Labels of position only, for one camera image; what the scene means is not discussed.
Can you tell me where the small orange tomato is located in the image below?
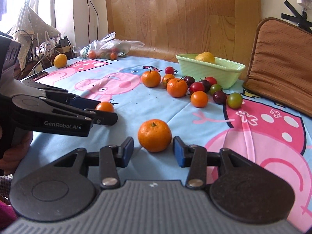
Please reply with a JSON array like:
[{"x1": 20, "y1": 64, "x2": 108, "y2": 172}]
[{"x1": 95, "y1": 101, "x2": 114, "y2": 113}]

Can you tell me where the large mandarin orange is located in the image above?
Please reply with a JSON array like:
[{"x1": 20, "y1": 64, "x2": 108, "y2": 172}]
[{"x1": 137, "y1": 119, "x2": 172, "y2": 153}]

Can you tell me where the left hand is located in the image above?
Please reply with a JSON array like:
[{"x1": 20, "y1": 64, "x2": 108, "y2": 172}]
[{"x1": 1, "y1": 132, "x2": 33, "y2": 175}]

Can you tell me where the yellow lemon at table edge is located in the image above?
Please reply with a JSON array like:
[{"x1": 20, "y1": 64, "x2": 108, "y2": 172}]
[{"x1": 53, "y1": 54, "x2": 68, "y2": 69}]

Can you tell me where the cartoon pig tablecloth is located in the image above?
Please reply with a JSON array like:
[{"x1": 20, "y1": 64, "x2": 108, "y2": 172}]
[{"x1": 13, "y1": 57, "x2": 311, "y2": 231}]

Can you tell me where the cluttered side table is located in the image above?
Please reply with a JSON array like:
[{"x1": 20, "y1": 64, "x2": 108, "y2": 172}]
[{"x1": 8, "y1": 4, "x2": 74, "y2": 79}]

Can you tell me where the mandarin orange far left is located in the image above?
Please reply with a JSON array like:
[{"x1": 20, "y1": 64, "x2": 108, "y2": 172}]
[{"x1": 141, "y1": 70, "x2": 161, "y2": 88}]

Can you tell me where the orange tomato behind mandarins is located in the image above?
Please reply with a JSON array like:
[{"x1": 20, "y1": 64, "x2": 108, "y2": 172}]
[{"x1": 161, "y1": 74, "x2": 175, "y2": 89}]

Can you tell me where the clear plastic bag of fruit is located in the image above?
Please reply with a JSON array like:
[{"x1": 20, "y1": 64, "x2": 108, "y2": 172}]
[{"x1": 72, "y1": 32, "x2": 145, "y2": 60}]

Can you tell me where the mandarin orange middle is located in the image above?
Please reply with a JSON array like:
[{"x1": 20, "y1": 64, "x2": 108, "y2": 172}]
[{"x1": 166, "y1": 78, "x2": 188, "y2": 98}]

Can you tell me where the red cherry tomato far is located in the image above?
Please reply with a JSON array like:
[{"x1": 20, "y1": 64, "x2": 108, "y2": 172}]
[{"x1": 164, "y1": 66, "x2": 175, "y2": 75}]

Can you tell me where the dark purple tomato left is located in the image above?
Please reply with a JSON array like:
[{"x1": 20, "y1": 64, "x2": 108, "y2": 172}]
[{"x1": 183, "y1": 76, "x2": 196, "y2": 88}]

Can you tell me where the dark purple tomato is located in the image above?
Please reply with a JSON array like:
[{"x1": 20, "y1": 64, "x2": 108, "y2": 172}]
[
  {"x1": 213, "y1": 90, "x2": 227, "y2": 105},
  {"x1": 183, "y1": 76, "x2": 196, "y2": 88},
  {"x1": 199, "y1": 79, "x2": 211, "y2": 93}
]

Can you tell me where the red tomato centre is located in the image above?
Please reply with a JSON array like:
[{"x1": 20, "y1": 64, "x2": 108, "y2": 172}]
[{"x1": 189, "y1": 82, "x2": 205, "y2": 95}]

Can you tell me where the orange tomato front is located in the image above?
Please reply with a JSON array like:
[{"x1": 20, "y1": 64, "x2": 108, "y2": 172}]
[{"x1": 190, "y1": 91, "x2": 208, "y2": 108}]

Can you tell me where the dark purple tomato front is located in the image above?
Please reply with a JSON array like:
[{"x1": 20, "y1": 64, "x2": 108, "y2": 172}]
[{"x1": 213, "y1": 90, "x2": 227, "y2": 105}]

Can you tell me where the dark purple tomato middle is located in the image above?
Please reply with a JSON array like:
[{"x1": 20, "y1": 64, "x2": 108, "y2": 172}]
[{"x1": 199, "y1": 79, "x2": 211, "y2": 93}]

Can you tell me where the small green tomato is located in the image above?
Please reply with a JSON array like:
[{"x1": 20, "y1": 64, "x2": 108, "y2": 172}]
[{"x1": 209, "y1": 84, "x2": 222, "y2": 96}]

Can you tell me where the red tomato near basket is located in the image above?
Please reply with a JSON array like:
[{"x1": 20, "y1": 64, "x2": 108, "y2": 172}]
[{"x1": 205, "y1": 77, "x2": 217, "y2": 86}]

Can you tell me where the yellow lemon in basket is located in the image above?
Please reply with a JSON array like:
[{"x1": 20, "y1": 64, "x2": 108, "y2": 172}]
[{"x1": 195, "y1": 52, "x2": 215, "y2": 63}]

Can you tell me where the light green basket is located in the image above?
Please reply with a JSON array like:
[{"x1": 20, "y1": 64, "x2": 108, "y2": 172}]
[{"x1": 176, "y1": 54, "x2": 245, "y2": 89}]

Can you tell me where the wooden board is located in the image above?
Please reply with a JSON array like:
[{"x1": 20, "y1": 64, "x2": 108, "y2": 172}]
[{"x1": 105, "y1": 0, "x2": 261, "y2": 65}]

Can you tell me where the brown seat cushion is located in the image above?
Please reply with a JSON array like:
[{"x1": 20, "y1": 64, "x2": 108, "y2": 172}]
[{"x1": 243, "y1": 18, "x2": 311, "y2": 117}]

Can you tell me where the black tape cross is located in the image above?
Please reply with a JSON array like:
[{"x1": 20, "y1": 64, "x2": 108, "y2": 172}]
[{"x1": 281, "y1": 0, "x2": 312, "y2": 33}]

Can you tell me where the black wall cable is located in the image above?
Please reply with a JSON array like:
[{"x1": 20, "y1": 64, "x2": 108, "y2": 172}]
[{"x1": 82, "y1": 0, "x2": 100, "y2": 44}]

